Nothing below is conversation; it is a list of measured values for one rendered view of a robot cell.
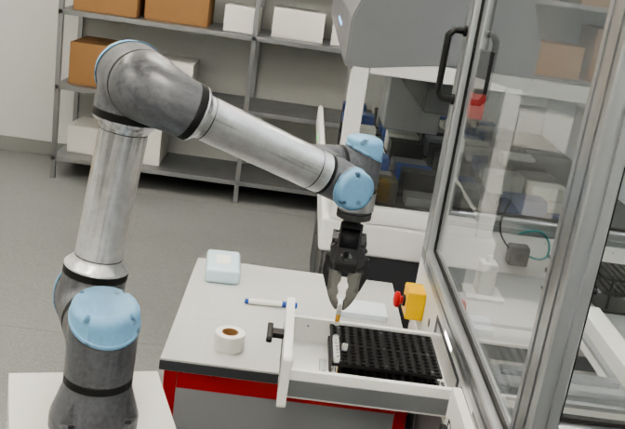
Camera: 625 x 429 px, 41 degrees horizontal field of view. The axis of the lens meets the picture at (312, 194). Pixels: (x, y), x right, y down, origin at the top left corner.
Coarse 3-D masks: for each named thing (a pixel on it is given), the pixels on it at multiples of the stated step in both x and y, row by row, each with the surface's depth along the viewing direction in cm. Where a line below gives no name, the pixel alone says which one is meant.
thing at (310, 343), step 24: (312, 336) 184; (432, 336) 184; (312, 360) 177; (288, 384) 160; (312, 384) 160; (336, 384) 160; (360, 384) 160; (384, 384) 160; (408, 384) 160; (384, 408) 162; (408, 408) 162; (432, 408) 162
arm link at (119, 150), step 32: (96, 64) 142; (96, 96) 140; (128, 128) 139; (96, 160) 142; (128, 160) 142; (96, 192) 143; (128, 192) 144; (96, 224) 144; (128, 224) 148; (96, 256) 145; (64, 288) 147
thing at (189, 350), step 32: (192, 288) 221; (224, 288) 224; (256, 288) 227; (288, 288) 230; (320, 288) 234; (384, 288) 240; (192, 320) 204; (224, 320) 206; (256, 320) 209; (352, 320) 217; (192, 352) 188; (256, 352) 193; (192, 384) 187; (224, 384) 187; (256, 384) 187; (192, 416) 190; (224, 416) 190; (256, 416) 190; (288, 416) 189; (320, 416) 189; (352, 416) 189; (384, 416) 189
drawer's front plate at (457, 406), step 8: (456, 392) 153; (456, 400) 151; (464, 400) 151; (448, 408) 156; (456, 408) 150; (464, 408) 148; (448, 416) 155; (456, 416) 149; (464, 416) 145; (448, 424) 154; (456, 424) 148; (464, 424) 143; (472, 424) 143
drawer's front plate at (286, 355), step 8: (288, 304) 180; (288, 312) 176; (288, 320) 172; (288, 328) 169; (288, 336) 165; (288, 344) 162; (288, 352) 159; (288, 360) 157; (280, 368) 166; (288, 368) 157; (280, 376) 158; (288, 376) 158; (280, 384) 158; (280, 392) 159; (280, 400) 159
